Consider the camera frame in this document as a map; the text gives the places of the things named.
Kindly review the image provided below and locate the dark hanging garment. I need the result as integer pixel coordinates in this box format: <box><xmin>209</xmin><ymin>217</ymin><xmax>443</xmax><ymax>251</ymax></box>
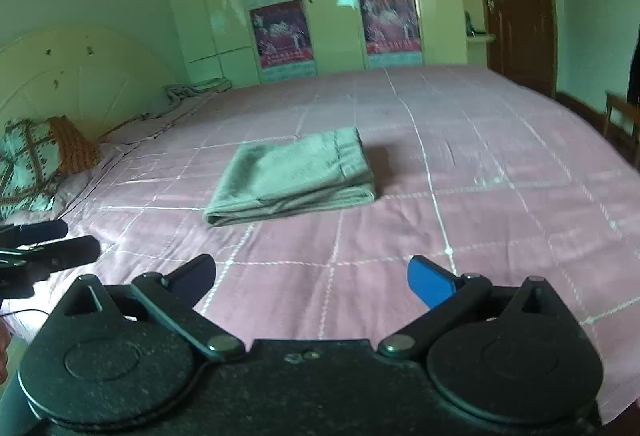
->
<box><xmin>626</xmin><ymin>28</ymin><xmax>640</xmax><ymax>102</ymax></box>

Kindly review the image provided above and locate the pink checked bed sheet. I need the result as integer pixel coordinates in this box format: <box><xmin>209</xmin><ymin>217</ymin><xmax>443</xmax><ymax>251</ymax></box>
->
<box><xmin>50</xmin><ymin>63</ymin><xmax>640</xmax><ymax>427</ymax></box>

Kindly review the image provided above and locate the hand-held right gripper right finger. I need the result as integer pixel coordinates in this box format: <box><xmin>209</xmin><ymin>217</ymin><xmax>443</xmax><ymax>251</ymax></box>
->
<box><xmin>377</xmin><ymin>255</ymin><xmax>588</xmax><ymax>361</ymax></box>

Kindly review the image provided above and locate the orange pillow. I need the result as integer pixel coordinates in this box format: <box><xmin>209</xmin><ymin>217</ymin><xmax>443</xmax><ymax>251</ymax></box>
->
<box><xmin>46</xmin><ymin>114</ymin><xmax>104</xmax><ymax>177</ymax></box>

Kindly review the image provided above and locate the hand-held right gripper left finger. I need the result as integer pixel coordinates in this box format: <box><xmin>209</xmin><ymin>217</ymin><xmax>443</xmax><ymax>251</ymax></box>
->
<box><xmin>50</xmin><ymin>254</ymin><xmax>247</xmax><ymax>362</ymax></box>

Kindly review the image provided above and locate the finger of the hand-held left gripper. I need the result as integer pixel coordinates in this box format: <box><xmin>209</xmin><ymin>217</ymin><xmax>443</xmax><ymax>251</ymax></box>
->
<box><xmin>0</xmin><ymin>235</ymin><xmax>102</xmax><ymax>283</ymax></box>
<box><xmin>0</xmin><ymin>219</ymin><xmax>69</xmax><ymax>250</ymax></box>

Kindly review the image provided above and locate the green towel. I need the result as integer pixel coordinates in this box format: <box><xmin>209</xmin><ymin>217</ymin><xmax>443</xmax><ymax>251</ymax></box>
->
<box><xmin>202</xmin><ymin>126</ymin><xmax>377</xmax><ymax>229</ymax></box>

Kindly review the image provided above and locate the brown wooden door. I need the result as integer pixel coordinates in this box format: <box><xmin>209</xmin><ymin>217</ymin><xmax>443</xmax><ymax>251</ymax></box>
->
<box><xmin>472</xmin><ymin>0</ymin><xmax>559</xmax><ymax>99</ymax></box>

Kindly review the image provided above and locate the wooden chair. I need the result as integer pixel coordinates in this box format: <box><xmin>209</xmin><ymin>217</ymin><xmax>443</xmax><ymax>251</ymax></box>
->
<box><xmin>602</xmin><ymin>90</ymin><xmax>640</xmax><ymax>163</ymax></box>

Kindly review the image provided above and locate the cream bed headboard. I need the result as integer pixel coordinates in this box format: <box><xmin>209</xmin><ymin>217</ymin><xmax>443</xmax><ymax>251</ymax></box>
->
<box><xmin>0</xmin><ymin>23</ymin><xmax>182</xmax><ymax>141</ymax></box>

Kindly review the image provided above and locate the grey crumpled cloth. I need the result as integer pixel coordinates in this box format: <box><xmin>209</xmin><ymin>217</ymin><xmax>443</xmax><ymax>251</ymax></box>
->
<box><xmin>161</xmin><ymin>77</ymin><xmax>234</xmax><ymax>117</ymax></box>

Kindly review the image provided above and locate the teal patterned pillow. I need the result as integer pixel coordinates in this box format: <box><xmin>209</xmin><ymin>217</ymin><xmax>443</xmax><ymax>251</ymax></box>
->
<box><xmin>0</xmin><ymin>117</ymin><xmax>64</xmax><ymax>220</ymax></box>

